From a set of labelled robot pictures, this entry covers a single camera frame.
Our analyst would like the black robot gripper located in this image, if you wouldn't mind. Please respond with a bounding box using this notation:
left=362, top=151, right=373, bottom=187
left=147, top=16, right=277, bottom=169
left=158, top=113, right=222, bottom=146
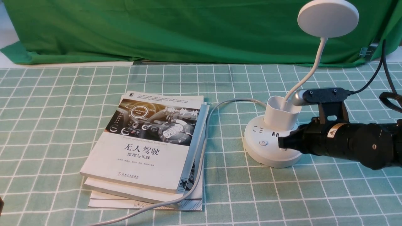
left=278, top=120, right=401, bottom=170

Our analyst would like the white desk lamp with sockets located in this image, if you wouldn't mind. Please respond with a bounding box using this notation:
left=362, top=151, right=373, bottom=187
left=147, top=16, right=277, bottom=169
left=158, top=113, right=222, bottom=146
left=243, top=0, right=359, bottom=168

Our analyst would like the middle white book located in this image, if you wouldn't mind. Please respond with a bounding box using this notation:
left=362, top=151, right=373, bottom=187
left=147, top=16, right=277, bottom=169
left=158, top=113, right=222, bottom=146
left=84, top=104, right=209, bottom=203

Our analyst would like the metal binder clip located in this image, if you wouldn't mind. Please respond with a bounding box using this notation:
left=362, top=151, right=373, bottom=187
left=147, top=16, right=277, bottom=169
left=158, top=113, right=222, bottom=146
left=359, top=43, right=378, bottom=61

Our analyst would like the bottom white book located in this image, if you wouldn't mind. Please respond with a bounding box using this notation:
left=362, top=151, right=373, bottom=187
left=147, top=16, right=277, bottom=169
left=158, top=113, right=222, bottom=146
left=84, top=156, right=203, bottom=211

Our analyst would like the top white self-driving book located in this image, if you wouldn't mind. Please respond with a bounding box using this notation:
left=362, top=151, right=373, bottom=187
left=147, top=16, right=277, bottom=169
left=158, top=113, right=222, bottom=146
left=79, top=91, right=205, bottom=193

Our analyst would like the green checkered tablecloth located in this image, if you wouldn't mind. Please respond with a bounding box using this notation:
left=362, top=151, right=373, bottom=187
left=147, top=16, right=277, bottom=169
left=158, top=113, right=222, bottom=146
left=0, top=65, right=401, bottom=226

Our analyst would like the green backdrop cloth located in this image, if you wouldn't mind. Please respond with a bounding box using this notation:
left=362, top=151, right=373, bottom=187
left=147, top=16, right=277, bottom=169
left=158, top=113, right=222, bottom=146
left=0, top=0, right=402, bottom=68

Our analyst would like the dark object at left edge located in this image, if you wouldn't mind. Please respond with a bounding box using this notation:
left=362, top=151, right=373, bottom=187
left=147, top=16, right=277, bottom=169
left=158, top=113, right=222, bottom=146
left=0, top=198, right=5, bottom=215

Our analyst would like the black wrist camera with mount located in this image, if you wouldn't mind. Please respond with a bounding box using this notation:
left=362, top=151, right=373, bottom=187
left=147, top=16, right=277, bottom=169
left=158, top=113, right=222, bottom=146
left=291, top=87, right=352, bottom=124

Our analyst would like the black camera cable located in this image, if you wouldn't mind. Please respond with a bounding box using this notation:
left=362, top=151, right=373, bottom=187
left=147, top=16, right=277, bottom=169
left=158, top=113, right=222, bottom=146
left=349, top=39, right=402, bottom=113

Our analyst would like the grey lamp power cable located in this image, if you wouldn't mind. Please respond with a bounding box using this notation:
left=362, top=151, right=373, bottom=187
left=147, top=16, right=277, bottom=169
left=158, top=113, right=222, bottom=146
left=84, top=98, right=267, bottom=226

